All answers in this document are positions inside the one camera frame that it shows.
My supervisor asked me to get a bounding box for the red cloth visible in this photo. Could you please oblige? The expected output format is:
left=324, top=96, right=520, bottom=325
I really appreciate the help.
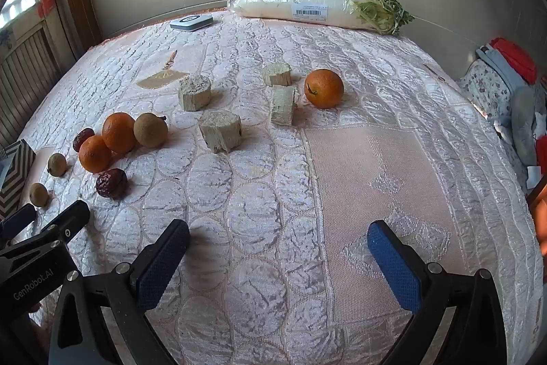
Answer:
left=489, top=38, right=538, bottom=83

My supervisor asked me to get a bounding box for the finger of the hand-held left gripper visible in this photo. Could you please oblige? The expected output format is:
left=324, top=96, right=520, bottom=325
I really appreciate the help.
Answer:
left=40, top=200, right=91, bottom=243
left=0, top=203, right=37, bottom=240

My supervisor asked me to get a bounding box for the orange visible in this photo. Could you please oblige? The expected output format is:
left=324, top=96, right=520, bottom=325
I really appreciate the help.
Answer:
left=102, top=112, right=137, bottom=155
left=304, top=68, right=345, bottom=109
left=79, top=135, right=112, bottom=173

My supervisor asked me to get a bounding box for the white flat electronic device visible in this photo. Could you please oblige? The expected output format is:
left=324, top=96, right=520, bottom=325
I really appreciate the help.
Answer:
left=170, top=14, right=213, bottom=33

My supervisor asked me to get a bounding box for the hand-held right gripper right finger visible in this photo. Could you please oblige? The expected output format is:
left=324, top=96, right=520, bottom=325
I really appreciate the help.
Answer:
left=366, top=220, right=509, bottom=365

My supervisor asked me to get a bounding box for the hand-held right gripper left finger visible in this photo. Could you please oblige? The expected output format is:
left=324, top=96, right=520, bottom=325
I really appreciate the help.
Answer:
left=50, top=219, right=191, bottom=365

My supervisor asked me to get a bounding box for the striped-edge blue tray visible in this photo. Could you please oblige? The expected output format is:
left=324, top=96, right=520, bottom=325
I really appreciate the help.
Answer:
left=0, top=138, right=37, bottom=220

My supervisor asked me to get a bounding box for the grey cloth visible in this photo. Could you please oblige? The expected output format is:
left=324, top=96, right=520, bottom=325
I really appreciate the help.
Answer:
left=510, top=87, right=547, bottom=165

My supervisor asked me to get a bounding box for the floral cloth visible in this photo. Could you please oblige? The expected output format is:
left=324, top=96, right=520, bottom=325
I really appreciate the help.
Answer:
left=457, top=57, right=518, bottom=122

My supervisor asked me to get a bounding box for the large brown round fruit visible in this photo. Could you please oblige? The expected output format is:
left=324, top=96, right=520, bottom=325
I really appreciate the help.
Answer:
left=133, top=113, right=169, bottom=149

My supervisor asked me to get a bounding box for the plastic wrapped daikon radish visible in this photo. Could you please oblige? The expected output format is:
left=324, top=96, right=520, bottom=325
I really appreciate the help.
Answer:
left=226, top=0, right=415, bottom=36

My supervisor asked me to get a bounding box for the pale sugarcane chunk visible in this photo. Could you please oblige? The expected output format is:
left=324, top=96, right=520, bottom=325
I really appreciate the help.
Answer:
left=199, top=109, right=243, bottom=154
left=178, top=74, right=213, bottom=112
left=262, top=63, right=293, bottom=87
left=270, top=85, right=297, bottom=126

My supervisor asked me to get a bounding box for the red date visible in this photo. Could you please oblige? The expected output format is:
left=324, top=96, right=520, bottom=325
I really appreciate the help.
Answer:
left=72, top=128, right=95, bottom=153
left=95, top=168, right=128, bottom=200

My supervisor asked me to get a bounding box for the pink quilted bedspread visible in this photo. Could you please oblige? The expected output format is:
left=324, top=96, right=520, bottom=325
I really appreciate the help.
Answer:
left=17, top=8, right=540, bottom=365

